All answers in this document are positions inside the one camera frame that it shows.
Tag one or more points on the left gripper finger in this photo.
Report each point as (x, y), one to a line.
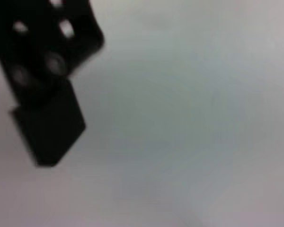
(45, 94)

